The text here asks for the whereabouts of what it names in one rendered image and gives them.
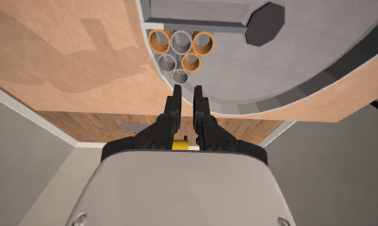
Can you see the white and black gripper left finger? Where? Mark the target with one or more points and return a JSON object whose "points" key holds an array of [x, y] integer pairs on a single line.
{"points": [[158, 135]]}

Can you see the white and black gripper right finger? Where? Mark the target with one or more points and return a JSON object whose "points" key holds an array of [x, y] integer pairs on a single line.
{"points": [[213, 137]]}

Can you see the bronze bushing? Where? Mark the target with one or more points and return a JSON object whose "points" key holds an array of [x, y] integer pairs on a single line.
{"points": [[202, 51], [155, 45], [191, 66]]}

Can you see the grey metal bushing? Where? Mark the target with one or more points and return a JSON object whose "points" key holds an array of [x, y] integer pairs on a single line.
{"points": [[178, 78], [165, 66], [181, 50]]}

